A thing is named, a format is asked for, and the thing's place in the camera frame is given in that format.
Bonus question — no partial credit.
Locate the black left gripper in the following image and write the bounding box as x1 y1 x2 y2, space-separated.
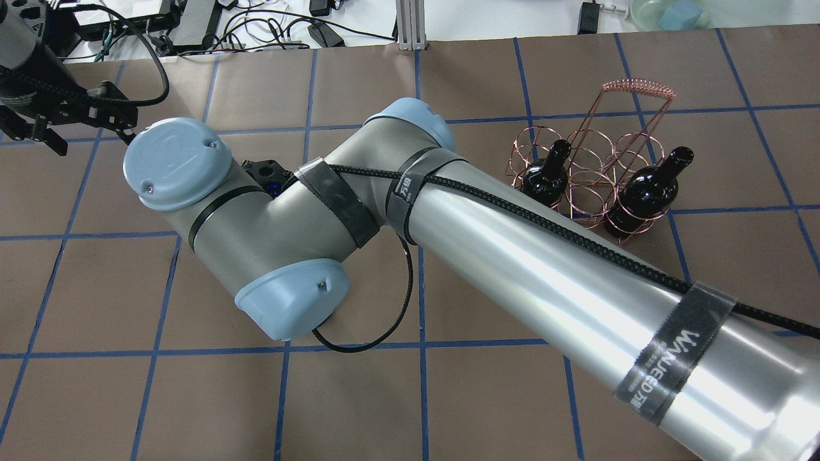
1 64 138 156

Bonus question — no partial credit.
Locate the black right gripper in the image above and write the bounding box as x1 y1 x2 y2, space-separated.
242 159 298 198

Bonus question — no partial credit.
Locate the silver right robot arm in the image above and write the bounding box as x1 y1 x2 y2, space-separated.
123 97 818 460

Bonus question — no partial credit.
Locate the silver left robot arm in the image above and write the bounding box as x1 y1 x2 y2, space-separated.
1 1 138 156

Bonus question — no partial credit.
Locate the dark wine bottle in basket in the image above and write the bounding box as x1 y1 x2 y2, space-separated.
520 139 571 207

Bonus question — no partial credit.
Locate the black power adapter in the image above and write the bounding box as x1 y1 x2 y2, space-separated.
577 1 601 35

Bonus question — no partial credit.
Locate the green glass plate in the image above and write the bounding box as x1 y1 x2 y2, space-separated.
628 1 711 31

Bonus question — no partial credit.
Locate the blue foam block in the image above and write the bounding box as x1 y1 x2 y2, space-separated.
658 1 705 30

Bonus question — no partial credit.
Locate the aluminium frame post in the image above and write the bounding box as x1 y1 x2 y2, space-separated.
395 0 428 51

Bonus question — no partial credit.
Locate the copper wire wine basket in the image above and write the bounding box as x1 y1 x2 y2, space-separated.
505 78 677 242

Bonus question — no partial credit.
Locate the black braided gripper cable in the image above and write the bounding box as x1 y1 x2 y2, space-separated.
282 163 820 353

